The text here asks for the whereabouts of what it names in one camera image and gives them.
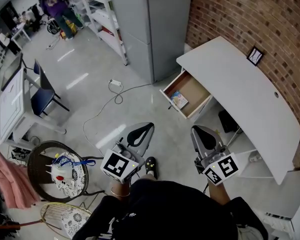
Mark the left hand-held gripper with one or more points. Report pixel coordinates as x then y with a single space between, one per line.
115 165

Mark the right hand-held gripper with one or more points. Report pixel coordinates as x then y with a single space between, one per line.
222 169

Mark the white and blue carton box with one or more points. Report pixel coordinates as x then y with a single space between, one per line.
179 99

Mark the white wooden drawer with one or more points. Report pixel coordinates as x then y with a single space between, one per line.
192 89

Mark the person's right forearm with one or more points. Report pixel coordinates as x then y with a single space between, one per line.
218 192

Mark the person's left forearm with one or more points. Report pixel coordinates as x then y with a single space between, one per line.
120 190

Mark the person's left black clog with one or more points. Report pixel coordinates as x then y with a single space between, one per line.
150 165

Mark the black box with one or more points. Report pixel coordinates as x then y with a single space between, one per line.
228 121

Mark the person's left leg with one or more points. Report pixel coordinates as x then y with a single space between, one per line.
147 177

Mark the white power strip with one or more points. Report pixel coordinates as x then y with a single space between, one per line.
115 82

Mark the white desk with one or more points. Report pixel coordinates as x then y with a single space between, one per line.
240 89

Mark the patterned cushion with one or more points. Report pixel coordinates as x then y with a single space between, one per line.
75 221
77 176

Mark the person's black clothing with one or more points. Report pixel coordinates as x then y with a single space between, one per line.
170 209

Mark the white pouch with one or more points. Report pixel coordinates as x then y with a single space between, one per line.
62 171

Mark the beige waist pouch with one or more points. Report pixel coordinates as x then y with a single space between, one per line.
250 232

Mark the blue chair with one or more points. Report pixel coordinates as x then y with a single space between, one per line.
41 97

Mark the round wicker chair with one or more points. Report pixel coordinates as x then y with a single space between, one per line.
35 174

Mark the grey refrigerator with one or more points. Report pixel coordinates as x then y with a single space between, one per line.
152 29

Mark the red box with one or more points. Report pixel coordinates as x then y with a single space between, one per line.
108 31

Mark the white metal shelf rack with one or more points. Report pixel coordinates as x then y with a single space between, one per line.
105 19

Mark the yellow container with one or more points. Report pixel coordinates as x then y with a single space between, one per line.
70 27

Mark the white table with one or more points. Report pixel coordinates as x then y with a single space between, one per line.
11 109

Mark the pink cloth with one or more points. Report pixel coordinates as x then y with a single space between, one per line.
12 181

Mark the dark flat monitor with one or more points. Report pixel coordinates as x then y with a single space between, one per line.
11 71

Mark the black picture frame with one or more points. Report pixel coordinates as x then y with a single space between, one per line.
255 56

